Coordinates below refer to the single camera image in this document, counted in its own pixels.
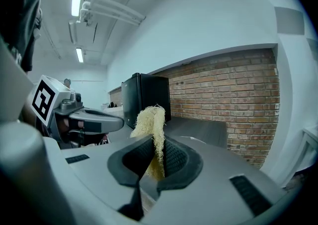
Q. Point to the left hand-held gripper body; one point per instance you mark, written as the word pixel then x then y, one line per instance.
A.
pixel 43 99

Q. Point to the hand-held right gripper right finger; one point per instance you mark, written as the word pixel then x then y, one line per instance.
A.
pixel 213 189

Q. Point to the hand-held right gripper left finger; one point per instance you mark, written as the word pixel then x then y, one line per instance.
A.
pixel 99 169

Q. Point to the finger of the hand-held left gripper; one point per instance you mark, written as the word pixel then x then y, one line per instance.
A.
pixel 109 124

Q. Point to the yellow sponge cloth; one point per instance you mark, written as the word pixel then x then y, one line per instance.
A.
pixel 154 124

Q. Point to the person's left hand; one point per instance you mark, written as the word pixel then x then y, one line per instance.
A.
pixel 65 124

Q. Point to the black mini fridge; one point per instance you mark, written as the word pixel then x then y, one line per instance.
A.
pixel 149 90

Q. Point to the person's black clothing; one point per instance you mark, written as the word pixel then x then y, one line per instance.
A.
pixel 22 20

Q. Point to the white ceiling pipes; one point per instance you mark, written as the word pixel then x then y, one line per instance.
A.
pixel 111 5

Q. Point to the gray wall panel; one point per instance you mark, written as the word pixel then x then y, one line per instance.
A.
pixel 289 20

